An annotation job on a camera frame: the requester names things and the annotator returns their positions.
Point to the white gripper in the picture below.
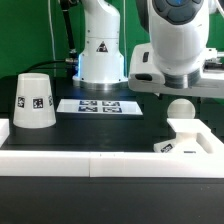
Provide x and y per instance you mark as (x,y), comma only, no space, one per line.
(145,77)

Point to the white lamp bulb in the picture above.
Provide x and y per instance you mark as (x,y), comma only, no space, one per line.
(181,109)

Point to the white lamp base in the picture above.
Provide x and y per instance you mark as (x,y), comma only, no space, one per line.
(192,136)

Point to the white lamp shade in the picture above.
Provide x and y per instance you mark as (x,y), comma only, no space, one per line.
(34,107)

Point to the white marker sheet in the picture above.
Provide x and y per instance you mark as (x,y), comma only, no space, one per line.
(99,107)

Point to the white border frame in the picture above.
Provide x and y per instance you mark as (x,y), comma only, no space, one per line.
(110,164)

